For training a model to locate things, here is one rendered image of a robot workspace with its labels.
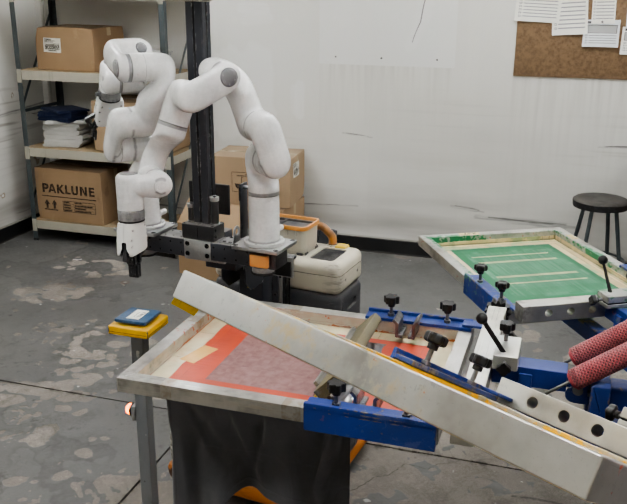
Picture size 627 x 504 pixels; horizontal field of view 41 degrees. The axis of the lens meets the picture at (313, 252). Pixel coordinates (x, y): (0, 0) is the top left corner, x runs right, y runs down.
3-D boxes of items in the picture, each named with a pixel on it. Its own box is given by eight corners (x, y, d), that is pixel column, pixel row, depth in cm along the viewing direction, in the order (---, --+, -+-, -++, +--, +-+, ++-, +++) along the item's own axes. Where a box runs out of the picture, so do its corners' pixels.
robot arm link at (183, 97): (228, 62, 239) (247, 67, 226) (206, 132, 242) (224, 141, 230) (176, 44, 231) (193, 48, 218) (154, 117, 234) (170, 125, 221)
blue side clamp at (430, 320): (364, 335, 238) (365, 312, 236) (368, 328, 243) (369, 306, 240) (469, 349, 229) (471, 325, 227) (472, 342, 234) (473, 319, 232)
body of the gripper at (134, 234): (128, 209, 240) (131, 246, 244) (110, 219, 231) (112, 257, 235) (151, 212, 238) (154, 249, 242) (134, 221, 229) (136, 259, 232)
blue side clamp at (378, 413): (303, 430, 188) (303, 402, 186) (309, 419, 192) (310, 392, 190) (434, 452, 179) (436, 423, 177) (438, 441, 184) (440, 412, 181)
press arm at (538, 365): (490, 381, 200) (492, 363, 198) (493, 371, 205) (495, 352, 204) (565, 392, 195) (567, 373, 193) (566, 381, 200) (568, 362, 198)
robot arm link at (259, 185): (270, 188, 258) (270, 137, 253) (288, 197, 247) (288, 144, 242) (241, 191, 254) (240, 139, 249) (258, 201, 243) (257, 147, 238)
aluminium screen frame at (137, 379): (117, 391, 202) (116, 377, 201) (215, 306, 255) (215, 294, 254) (437, 445, 180) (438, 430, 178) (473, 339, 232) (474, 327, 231)
